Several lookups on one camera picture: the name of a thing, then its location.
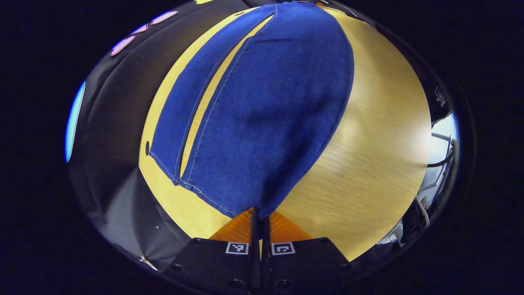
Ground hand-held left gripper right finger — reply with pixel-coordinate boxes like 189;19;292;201
261;211;357;294

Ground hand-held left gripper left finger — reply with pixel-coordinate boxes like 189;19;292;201
163;207;261;295

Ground blue denim jeans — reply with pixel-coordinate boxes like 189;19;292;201
148;1;355;220

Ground white cable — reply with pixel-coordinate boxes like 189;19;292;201
414;196;431;227

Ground black cable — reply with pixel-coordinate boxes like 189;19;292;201
428;137;457;168

